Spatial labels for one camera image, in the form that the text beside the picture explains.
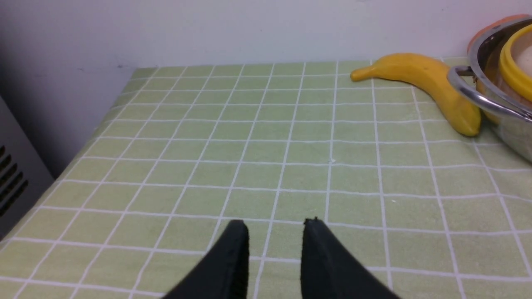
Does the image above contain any yellow toy banana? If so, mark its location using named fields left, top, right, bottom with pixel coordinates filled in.
left=350, top=53, right=481, bottom=137

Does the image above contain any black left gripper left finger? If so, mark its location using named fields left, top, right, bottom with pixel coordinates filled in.
left=164, top=220, right=250, bottom=299

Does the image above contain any grey vented cabinet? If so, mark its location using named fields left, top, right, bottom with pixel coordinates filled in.
left=0, top=99, right=54, bottom=240

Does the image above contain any yellow-rimmed bamboo steamer basket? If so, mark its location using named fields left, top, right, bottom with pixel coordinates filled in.
left=484, top=25, right=532, bottom=112

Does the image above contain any stainless steel two-handled pot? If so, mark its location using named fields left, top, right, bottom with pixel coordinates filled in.
left=447, top=15, right=532, bottom=161

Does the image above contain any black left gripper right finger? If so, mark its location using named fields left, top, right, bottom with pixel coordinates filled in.
left=300, top=218, right=399, bottom=299

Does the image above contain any green checkered tablecloth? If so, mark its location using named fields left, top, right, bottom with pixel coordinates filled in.
left=0, top=61, right=532, bottom=299

